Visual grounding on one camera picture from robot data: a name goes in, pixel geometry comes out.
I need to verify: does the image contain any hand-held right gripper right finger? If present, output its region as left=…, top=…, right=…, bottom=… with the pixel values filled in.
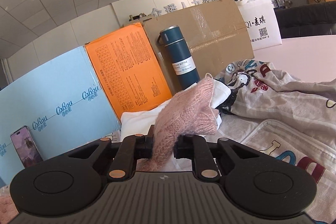
left=173, top=134, right=261, bottom=180

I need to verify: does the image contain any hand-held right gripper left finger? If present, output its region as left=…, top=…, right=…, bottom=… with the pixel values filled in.
left=67, top=124, right=155, bottom=179

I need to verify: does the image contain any white garment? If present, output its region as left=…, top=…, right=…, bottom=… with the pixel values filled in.
left=119, top=79, right=231, bottom=151

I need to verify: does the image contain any pink knit sweater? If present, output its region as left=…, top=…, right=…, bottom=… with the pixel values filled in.
left=136, top=73, right=220, bottom=172

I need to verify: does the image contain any striped bird print blanket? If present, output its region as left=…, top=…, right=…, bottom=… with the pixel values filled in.
left=104, top=122, right=124, bottom=146

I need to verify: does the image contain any orange cardboard box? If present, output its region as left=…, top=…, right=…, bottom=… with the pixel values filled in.
left=84, top=22, right=174, bottom=113

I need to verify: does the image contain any dark blue vacuum bottle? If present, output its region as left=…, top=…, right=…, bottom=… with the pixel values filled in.
left=157, top=26, right=200, bottom=90

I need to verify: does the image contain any light blue cardboard box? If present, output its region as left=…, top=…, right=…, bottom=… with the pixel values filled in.
left=0, top=46, right=123, bottom=188

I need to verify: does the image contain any grey cartoon printed cloth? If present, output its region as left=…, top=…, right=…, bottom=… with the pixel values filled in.
left=215, top=59, right=336, bottom=224

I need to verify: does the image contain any black smartphone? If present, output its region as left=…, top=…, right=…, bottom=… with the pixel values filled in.
left=10, top=126, right=44, bottom=168

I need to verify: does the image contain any brown cardboard box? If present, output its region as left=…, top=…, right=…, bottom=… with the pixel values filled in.
left=142, top=0, right=255, bottom=98

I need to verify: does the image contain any white paper bag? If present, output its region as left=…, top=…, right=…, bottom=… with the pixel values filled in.
left=234, top=0, right=283, bottom=51

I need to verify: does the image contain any black sofa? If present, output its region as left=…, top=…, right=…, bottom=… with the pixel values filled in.
left=273, top=1, right=336, bottom=36

